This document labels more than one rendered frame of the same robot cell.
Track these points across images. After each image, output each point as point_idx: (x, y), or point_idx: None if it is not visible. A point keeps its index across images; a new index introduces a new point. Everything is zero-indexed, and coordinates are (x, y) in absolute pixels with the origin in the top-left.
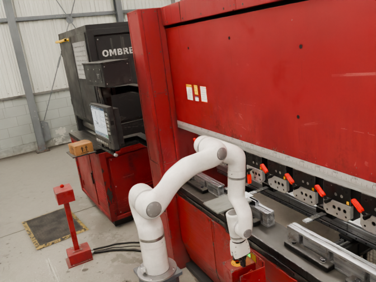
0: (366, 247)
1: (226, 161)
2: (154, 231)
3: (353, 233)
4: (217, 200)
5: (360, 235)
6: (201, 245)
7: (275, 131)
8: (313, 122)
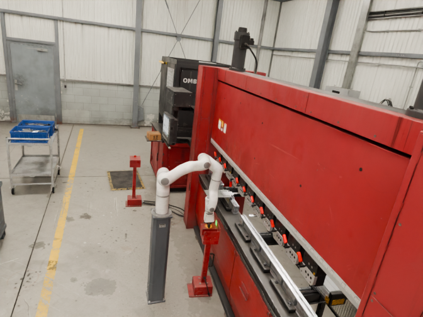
0: None
1: (211, 170)
2: (163, 192)
3: None
4: None
5: None
6: (202, 216)
7: (245, 162)
8: (258, 163)
